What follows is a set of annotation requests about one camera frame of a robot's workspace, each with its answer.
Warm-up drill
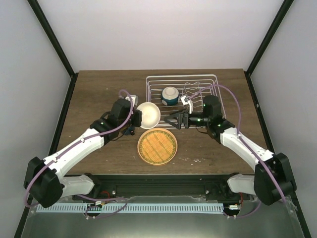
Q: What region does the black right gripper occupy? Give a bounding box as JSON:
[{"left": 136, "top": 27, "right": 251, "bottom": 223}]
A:
[{"left": 164, "top": 109, "right": 211, "bottom": 130}]

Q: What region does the dark blue mug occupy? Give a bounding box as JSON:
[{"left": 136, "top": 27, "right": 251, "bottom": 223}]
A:
[{"left": 123, "top": 126, "right": 135, "bottom": 135}]

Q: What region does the small white bowl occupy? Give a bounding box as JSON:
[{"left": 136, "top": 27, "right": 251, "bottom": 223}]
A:
[{"left": 137, "top": 102, "right": 161, "bottom": 129}]

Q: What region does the white bowl teal outside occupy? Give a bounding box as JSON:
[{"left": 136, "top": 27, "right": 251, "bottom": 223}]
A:
[{"left": 161, "top": 86, "right": 179, "bottom": 106}]

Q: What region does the white wire dish rack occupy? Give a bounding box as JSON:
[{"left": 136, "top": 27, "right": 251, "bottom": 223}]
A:
[{"left": 146, "top": 74, "right": 226, "bottom": 129}]

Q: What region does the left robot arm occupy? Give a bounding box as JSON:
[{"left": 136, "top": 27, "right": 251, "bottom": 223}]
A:
[{"left": 24, "top": 95, "right": 142, "bottom": 208}]

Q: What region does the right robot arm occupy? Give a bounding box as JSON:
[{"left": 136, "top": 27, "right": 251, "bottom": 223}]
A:
[{"left": 164, "top": 95, "right": 297, "bottom": 205}]

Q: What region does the round bamboo steamer tray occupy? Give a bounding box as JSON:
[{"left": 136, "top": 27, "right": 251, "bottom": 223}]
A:
[{"left": 137, "top": 128, "right": 178, "bottom": 166}]

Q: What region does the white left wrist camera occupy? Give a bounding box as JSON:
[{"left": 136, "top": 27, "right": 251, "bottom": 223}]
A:
[{"left": 125, "top": 95, "right": 138, "bottom": 107}]

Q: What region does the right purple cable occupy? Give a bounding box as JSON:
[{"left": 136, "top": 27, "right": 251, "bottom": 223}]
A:
[{"left": 187, "top": 84, "right": 288, "bottom": 219}]

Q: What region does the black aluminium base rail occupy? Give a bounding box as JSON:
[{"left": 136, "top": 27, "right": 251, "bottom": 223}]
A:
[{"left": 69, "top": 173, "right": 261, "bottom": 201}]

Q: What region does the light blue slotted cable duct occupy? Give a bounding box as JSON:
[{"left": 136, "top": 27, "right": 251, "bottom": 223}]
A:
[{"left": 36, "top": 203, "right": 224, "bottom": 214}]

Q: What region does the right black frame post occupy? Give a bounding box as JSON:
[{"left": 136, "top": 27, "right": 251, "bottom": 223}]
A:
[{"left": 246, "top": 0, "right": 294, "bottom": 75}]

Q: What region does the black frame post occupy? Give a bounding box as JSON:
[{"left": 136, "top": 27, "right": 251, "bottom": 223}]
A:
[
  {"left": 246, "top": 0, "right": 294, "bottom": 75},
  {"left": 26, "top": 0, "right": 76, "bottom": 78}
]

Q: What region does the left black frame post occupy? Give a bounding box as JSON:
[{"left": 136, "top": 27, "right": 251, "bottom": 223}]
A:
[{"left": 26, "top": 0, "right": 76, "bottom": 78}]

